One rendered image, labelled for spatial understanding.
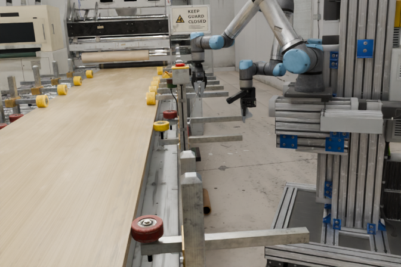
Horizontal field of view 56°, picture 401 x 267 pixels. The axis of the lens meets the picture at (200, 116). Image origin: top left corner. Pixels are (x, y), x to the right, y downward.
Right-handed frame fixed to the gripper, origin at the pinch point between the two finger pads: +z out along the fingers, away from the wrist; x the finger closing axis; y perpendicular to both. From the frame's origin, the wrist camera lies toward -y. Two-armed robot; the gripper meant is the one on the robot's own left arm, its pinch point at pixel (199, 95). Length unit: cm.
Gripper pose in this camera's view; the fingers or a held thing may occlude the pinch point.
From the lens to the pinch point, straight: 216.5
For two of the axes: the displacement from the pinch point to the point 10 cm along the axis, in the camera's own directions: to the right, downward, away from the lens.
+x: -10.0, 0.6, -0.5
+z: 0.4, 9.7, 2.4
